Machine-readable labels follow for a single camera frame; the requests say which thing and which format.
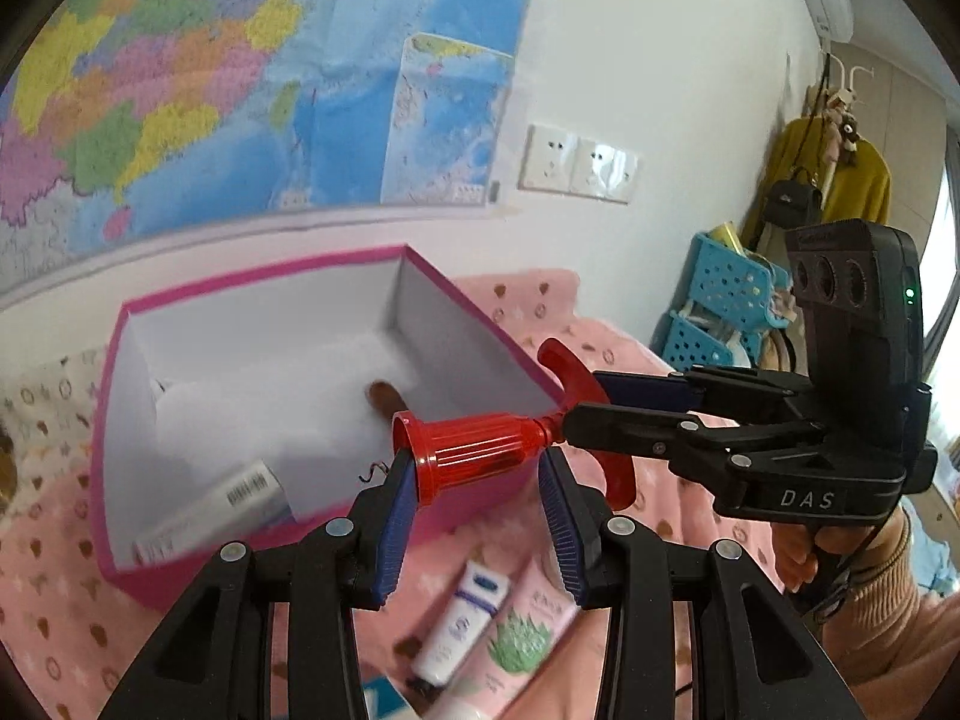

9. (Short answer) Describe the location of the red plastic corkscrew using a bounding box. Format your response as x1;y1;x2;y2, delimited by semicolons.
356;337;638;511

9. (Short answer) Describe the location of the black handbag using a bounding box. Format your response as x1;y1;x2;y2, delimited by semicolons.
763;180;824;230

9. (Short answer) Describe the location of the white coat hook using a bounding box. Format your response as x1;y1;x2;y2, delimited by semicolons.
821;52;875;102

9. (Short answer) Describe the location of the pink printed blanket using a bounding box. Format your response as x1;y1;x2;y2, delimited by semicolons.
0;270;826;720

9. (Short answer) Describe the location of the white and blue tube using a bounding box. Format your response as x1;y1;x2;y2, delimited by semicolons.
411;561;515;687

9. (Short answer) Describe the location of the person's right hand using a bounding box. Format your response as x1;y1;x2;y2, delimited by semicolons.
772;502;912;593

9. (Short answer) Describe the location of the colourful wall map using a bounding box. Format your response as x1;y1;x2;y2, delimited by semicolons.
0;0;545;293

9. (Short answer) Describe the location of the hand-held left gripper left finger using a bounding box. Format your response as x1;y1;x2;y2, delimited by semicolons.
97;446;421;720

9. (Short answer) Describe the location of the white wall socket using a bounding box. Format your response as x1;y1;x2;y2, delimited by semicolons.
519;124;580;192
570;133;644;203

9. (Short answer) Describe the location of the white tube with barcode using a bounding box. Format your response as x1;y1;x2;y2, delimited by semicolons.
133;459;293;563

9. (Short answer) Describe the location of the brown plush toy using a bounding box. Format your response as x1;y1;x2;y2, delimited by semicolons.
821;109;863;166

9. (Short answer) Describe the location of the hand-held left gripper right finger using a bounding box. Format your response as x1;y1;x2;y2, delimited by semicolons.
536;448;871;720

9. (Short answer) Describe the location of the small brown object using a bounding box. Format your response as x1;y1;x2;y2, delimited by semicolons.
365;381;410;421

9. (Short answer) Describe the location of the pink aloe print tube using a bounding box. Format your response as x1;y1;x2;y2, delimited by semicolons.
431;551;582;720

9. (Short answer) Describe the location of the pink cardboard box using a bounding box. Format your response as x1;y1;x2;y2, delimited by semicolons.
91;244;567;608

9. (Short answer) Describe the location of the blue and white carton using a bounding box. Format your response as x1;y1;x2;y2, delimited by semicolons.
362;676;421;720

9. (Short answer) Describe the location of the yellow coat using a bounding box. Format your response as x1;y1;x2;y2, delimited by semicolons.
742;118;893;248

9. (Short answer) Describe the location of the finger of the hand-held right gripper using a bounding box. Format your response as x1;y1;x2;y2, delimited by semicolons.
561;402;827;467
592;367;817;422

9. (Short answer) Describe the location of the person's right forearm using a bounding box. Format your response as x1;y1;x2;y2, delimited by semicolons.
817;510;960;720

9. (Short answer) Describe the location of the blue perforated plastic basket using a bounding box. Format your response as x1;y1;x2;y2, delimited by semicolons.
660;311;766;372
686;232;792;331

